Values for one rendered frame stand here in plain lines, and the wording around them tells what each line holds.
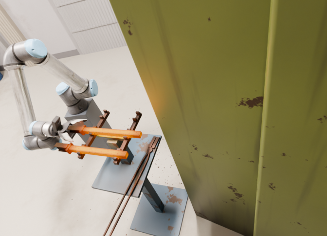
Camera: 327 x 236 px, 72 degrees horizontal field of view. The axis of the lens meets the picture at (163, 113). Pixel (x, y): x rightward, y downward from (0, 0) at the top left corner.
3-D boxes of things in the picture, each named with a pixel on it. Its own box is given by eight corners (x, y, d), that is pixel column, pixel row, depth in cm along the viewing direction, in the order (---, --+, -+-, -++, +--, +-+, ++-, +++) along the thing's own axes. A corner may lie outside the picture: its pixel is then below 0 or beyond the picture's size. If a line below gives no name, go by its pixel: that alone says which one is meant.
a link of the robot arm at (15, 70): (-7, 45, 136) (21, 154, 143) (10, 41, 133) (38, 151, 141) (9, 48, 147) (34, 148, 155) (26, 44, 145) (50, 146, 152)
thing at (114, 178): (92, 188, 129) (91, 187, 128) (121, 133, 154) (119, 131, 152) (139, 198, 118) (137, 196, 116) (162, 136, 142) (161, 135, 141)
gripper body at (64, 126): (79, 131, 133) (63, 130, 138) (71, 121, 128) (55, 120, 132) (71, 141, 129) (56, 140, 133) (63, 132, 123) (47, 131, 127)
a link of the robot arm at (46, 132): (48, 118, 134) (38, 131, 128) (55, 118, 132) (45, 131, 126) (57, 128, 140) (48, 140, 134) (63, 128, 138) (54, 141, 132)
